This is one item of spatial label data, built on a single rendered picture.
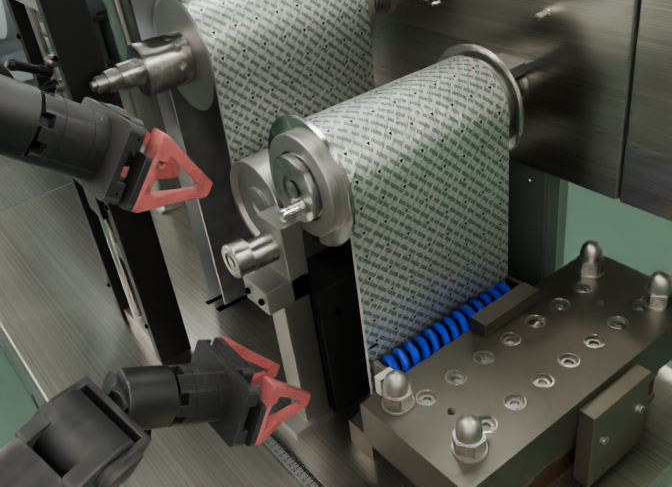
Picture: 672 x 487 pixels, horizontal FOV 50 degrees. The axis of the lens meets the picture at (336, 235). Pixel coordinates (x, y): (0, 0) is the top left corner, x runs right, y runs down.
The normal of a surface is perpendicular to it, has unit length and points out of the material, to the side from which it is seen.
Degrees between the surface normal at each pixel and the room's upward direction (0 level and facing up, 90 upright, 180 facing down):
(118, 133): 50
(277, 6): 54
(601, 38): 90
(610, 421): 90
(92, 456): 33
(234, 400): 60
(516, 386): 0
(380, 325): 90
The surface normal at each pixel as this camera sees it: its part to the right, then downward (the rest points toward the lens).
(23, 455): 0.31, -0.55
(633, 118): -0.79, 0.41
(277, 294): 0.61, 0.37
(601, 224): -0.12, -0.83
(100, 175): -0.69, -0.22
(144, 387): 0.62, -0.46
